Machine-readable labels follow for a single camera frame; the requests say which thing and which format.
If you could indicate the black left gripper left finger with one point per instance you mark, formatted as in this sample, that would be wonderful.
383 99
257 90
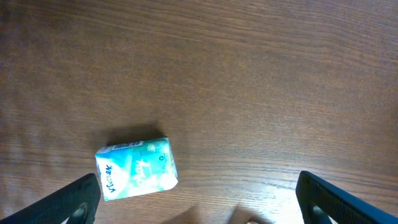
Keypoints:
77 202

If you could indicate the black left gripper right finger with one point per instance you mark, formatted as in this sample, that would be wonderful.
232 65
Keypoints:
323 202

